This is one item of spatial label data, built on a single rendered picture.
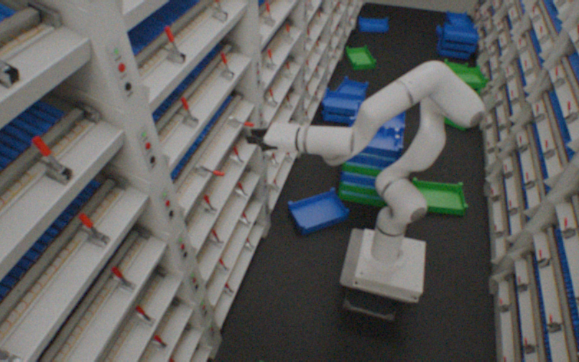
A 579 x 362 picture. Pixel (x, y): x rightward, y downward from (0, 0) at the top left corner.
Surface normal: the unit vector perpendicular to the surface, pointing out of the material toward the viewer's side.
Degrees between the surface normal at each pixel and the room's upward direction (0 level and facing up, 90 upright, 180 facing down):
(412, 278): 5
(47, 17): 90
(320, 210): 0
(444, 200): 0
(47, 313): 21
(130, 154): 90
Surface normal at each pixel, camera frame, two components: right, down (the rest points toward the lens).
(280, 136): -0.17, -0.67
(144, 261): 0.33, -0.58
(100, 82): -0.29, 0.68
